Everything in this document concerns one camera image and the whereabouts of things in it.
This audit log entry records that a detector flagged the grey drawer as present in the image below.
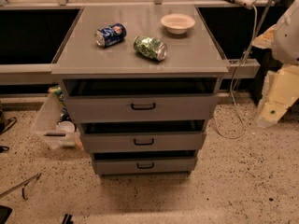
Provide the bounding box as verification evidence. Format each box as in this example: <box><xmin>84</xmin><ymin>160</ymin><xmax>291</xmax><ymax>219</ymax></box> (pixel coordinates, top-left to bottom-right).
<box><xmin>80</xmin><ymin>132</ymin><xmax>206</xmax><ymax>153</ymax></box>
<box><xmin>93</xmin><ymin>157</ymin><xmax>197</xmax><ymax>175</ymax></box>
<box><xmin>64</xmin><ymin>95</ymin><xmax>218</xmax><ymax>123</ymax></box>

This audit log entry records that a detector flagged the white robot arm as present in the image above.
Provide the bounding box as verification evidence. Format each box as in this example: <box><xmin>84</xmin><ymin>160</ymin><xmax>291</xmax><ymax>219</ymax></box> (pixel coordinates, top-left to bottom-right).
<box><xmin>253</xmin><ymin>0</ymin><xmax>299</xmax><ymax>128</ymax></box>

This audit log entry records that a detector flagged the grey drawer cabinet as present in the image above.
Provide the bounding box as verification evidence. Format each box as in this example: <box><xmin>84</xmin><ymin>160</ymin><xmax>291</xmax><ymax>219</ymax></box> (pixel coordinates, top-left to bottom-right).
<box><xmin>52</xmin><ymin>5</ymin><xmax>228</xmax><ymax>163</ymax></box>

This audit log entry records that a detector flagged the grey top drawer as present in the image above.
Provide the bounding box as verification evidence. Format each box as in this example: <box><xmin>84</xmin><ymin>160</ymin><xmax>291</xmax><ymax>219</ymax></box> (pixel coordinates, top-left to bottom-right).
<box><xmin>64</xmin><ymin>95</ymin><xmax>218</xmax><ymax>123</ymax></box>

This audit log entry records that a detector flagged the grey bottom drawer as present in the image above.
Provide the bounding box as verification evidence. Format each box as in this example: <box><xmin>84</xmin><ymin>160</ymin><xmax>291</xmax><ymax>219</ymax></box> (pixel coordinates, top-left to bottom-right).
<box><xmin>93</xmin><ymin>157</ymin><xmax>197</xmax><ymax>175</ymax></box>

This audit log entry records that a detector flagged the green soda can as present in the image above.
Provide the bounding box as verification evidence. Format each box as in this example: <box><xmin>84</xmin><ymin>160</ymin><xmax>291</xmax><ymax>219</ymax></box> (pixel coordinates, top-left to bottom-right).
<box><xmin>134</xmin><ymin>35</ymin><xmax>167</xmax><ymax>61</ymax></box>

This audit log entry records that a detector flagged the blue soda can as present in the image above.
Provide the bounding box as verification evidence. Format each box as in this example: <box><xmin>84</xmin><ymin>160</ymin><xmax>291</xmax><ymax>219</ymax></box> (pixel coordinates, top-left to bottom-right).
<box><xmin>94</xmin><ymin>23</ymin><xmax>127</xmax><ymax>48</ymax></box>

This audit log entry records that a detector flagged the white cup in bin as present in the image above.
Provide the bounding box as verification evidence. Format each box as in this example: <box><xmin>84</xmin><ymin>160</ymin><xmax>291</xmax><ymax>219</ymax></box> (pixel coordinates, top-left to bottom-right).
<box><xmin>56</xmin><ymin>121</ymin><xmax>76</xmax><ymax>133</ymax></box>

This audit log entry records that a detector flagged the white bowl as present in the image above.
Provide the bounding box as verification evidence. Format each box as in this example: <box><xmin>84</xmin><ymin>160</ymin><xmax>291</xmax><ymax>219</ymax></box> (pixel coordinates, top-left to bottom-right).
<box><xmin>161</xmin><ymin>14</ymin><xmax>195</xmax><ymax>35</ymax></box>

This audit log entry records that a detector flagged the clear plastic bin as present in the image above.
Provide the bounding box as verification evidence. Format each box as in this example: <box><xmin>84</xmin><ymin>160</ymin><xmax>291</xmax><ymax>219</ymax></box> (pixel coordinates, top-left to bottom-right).
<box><xmin>31</xmin><ymin>93</ymin><xmax>79</xmax><ymax>149</ymax></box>

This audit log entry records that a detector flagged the metal bar on floor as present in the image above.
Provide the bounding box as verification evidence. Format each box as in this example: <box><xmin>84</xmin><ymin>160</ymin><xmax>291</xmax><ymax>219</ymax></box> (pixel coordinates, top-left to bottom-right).
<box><xmin>0</xmin><ymin>173</ymin><xmax>41</xmax><ymax>200</ymax></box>

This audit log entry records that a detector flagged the black object bottom left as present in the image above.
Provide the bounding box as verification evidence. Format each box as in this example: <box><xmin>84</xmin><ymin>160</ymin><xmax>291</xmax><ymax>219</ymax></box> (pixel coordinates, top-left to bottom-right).
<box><xmin>0</xmin><ymin>205</ymin><xmax>12</xmax><ymax>224</ymax></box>

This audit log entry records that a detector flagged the white cable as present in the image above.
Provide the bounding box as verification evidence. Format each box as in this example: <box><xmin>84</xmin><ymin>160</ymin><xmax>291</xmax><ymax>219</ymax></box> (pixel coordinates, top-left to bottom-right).
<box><xmin>213</xmin><ymin>3</ymin><xmax>259</xmax><ymax>140</ymax></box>

